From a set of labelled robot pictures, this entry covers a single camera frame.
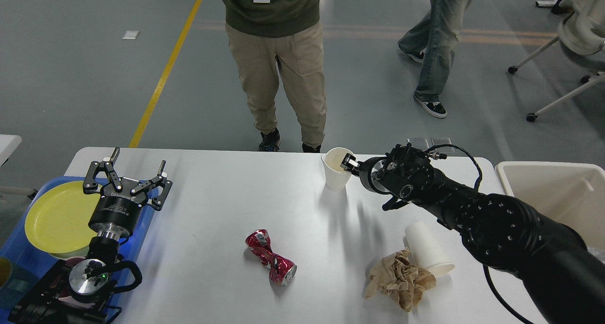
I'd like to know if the yellow plastic plate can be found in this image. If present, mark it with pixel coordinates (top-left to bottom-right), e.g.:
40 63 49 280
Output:
25 180 99 253

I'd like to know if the aluminium foil tray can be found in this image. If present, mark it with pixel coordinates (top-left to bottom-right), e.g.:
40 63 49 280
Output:
588 247 605 263

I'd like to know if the person in green sweater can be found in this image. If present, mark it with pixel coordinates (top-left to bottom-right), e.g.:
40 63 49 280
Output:
221 0 327 153

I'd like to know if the lying white paper cup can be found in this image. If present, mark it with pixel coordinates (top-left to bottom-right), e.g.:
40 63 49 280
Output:
404 222 455 277

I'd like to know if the pale green plate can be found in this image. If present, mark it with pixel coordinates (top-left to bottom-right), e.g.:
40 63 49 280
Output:
49 245 89 260

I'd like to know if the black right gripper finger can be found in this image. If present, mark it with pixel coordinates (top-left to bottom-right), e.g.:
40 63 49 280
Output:
340 153 361 176

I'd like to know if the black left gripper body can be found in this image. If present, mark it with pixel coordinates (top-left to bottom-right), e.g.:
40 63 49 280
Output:
88 182 148 238

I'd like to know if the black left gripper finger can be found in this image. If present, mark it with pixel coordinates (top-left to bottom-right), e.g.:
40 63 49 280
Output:
130 161 173 211
83 147 123 196

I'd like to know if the person in blue jeans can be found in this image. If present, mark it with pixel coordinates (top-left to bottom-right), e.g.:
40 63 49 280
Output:
398 0 472 118

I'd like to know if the blue plastic tray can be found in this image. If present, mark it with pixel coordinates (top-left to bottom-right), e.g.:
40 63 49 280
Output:
0 176 159 324

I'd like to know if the white paper cup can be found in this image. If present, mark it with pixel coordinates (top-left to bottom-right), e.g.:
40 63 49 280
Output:
322 147 354 191
404 222 455 277

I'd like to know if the beige plastic bin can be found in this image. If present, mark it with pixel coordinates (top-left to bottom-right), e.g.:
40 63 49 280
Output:
496 161 605 251

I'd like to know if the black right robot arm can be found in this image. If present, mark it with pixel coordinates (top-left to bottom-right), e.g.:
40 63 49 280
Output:
341 144 605 324

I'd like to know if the crumpled brown paper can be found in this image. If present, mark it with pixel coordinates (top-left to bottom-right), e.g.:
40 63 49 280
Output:
364 248 437 312

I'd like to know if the dark teal mug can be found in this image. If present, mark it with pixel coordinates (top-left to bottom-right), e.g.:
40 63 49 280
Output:
0 257 39 310

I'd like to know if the white side table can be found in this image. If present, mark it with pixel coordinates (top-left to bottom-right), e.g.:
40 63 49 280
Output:
0 134 22 166

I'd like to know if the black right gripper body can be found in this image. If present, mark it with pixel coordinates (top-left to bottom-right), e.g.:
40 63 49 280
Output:
358 157 386 195

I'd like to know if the crushed red soda can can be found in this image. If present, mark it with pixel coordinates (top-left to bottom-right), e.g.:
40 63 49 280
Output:
245 229 297 287

